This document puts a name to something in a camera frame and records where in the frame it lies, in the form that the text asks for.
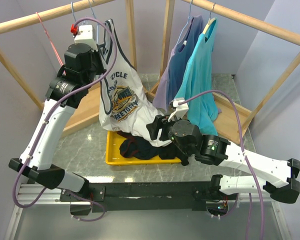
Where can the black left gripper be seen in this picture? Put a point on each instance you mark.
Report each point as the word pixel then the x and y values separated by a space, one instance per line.
pixel 97 55

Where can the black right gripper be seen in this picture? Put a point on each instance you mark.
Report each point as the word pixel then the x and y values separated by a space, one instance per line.
pixel 159 122

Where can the white navy-trimmed tank top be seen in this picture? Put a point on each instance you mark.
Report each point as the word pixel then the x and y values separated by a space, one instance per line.
pixel 123 102

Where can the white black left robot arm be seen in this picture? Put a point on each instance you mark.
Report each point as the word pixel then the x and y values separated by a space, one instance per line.
pixel 73 80

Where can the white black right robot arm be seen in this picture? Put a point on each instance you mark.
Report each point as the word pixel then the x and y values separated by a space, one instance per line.
pixel 276 177

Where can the blue hanger holding purple shirt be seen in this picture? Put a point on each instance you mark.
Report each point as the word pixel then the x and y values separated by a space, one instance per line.
pixel 187 22

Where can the wooden hanger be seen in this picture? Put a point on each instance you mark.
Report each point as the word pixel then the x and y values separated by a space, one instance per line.
pixel 210 20

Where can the purple blue t-shirt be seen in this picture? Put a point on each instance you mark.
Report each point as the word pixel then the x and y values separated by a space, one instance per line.
pixel 172 77

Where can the turquoise t-shirt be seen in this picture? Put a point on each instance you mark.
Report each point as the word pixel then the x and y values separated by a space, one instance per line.
pixel 197 78

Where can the yellow plastic tray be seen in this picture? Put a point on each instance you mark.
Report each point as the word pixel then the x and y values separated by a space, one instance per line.
pixel 114 158

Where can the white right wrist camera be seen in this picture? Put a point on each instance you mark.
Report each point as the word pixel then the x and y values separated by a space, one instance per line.
pixel 180 108

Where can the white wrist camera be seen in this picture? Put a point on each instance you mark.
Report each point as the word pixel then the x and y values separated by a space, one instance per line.
pixel 180 108
pixel 84 34

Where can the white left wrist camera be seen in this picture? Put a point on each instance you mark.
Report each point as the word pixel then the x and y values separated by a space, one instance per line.
pixel 84 34

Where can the pink wire hanger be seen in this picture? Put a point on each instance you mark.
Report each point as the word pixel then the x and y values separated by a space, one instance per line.
pixel 50 40

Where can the light blue wire hanger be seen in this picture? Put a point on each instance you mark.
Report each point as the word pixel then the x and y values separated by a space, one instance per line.
pixel 73 11

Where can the aluminium frame rail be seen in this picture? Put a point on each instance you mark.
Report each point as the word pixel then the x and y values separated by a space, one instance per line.
pixel 28 192

